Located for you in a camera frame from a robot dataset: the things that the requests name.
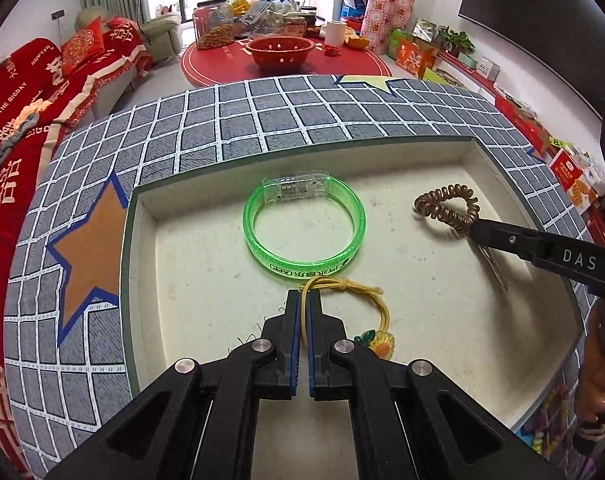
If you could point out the white cup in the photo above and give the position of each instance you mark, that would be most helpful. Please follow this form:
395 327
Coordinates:
336 32

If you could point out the green orange gift box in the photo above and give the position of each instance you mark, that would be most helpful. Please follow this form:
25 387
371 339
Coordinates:
412 57

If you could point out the red round table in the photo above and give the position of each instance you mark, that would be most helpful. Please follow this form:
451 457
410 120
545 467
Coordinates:
217 65

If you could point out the grey grid cloth with stars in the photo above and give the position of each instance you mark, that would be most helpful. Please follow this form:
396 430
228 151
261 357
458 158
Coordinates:
192 125

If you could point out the red embroidered cushion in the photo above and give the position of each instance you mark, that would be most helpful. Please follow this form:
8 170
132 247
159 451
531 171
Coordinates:
82 47

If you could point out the orange white snack box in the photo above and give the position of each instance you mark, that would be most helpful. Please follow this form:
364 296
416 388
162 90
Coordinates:
572 180

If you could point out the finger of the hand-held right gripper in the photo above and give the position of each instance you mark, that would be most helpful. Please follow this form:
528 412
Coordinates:
493 267
512 242

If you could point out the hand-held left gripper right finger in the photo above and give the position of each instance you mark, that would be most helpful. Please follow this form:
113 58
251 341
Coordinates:
311 340

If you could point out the white card box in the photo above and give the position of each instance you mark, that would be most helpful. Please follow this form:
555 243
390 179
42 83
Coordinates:
487 67

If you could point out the sofa with red cover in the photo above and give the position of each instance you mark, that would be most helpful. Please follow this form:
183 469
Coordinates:
12 160

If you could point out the beige armchair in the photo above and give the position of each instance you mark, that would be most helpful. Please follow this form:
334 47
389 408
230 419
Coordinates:
162 32

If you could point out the blue white bag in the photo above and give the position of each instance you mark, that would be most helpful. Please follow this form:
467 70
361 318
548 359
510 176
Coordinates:
353 0

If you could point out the red low cabinet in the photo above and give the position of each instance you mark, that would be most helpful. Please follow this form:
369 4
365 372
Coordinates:
517 115

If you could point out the person's right hand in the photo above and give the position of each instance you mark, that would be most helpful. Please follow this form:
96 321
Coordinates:
595 380

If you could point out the black television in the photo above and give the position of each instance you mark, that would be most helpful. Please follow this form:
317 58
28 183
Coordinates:
542 10

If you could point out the red patterned gift box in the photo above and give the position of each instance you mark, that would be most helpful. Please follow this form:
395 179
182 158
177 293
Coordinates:
387 17

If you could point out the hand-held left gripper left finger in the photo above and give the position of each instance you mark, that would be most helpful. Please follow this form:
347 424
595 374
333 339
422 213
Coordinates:
293 340

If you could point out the green potted plant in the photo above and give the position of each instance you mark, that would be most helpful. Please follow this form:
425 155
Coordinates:
455 40

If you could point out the white shallow tray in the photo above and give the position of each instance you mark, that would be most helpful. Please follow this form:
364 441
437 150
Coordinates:
207 340

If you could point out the orange fruit bowl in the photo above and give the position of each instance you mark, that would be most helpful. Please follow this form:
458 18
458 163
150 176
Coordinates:
357 41

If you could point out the red plastic colander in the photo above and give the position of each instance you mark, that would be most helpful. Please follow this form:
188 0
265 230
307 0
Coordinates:
280 55

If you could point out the pile of plastic bags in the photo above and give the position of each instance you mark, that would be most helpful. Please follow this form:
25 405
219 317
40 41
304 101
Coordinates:
267 7

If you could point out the clear jar of snacks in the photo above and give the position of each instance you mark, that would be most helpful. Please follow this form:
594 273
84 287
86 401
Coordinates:
212 27

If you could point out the small glass jar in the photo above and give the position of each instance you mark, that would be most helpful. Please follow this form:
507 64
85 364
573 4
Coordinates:
295 27

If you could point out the grey braided cloth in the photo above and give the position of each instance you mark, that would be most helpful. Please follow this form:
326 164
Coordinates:
10 142

